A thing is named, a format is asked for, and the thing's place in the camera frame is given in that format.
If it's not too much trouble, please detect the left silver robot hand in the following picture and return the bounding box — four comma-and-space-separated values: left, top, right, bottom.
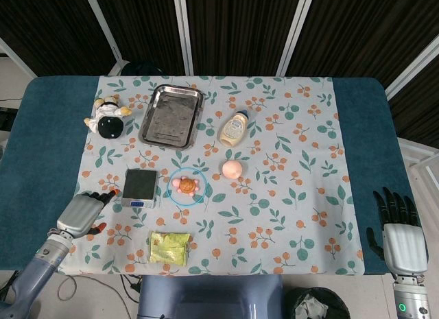
56, 188, 121, 238

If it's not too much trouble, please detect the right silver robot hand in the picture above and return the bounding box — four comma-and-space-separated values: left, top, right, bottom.
366, 187, 429, 275

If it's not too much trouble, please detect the small digital kitchen scale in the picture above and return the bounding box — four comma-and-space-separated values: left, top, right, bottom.
120, 168, 159, 210

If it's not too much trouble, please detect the small pink orange toy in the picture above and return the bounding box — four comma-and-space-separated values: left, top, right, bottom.
171, 176, 202, 196

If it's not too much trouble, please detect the black cloth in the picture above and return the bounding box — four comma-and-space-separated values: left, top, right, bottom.
119, 60, 165, 77

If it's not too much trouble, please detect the teal table cover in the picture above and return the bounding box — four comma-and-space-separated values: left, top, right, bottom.
0, 75, 429, 277

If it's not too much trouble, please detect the black white plush toy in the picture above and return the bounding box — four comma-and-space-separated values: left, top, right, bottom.
84, 95, 133, 140

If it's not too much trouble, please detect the yellow-green snack packet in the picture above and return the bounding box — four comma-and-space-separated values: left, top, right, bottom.
147, 231, 191, 265

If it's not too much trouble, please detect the black waste bin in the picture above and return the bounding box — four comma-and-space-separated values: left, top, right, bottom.
284, 286, 351, 319

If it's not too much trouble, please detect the stainless steel tray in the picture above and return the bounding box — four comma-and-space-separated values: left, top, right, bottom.
138, 84, 206, 151

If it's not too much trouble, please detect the floral leaf print tablecloth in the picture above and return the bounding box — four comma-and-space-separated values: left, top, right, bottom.
56, 75, 365, 276

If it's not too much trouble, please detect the blue-grey robot torso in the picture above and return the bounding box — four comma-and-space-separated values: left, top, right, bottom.
137, 274, 285, 319

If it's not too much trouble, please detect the peach coloured ball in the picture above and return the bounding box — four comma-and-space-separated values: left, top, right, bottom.
222, 160, 244, 180

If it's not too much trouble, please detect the cream sauce squeeze bottle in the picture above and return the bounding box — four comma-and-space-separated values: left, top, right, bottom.
218, 110, 250, 147

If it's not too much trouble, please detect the grey floor cable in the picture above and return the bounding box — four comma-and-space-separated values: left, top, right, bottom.
56, 274, 140, 303

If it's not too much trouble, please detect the thin blue plastic ring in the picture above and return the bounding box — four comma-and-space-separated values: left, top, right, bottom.
167, 167, 208, 206

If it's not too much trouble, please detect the dark folding screen white frame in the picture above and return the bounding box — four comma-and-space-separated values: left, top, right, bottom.
0, 0, 439, 141

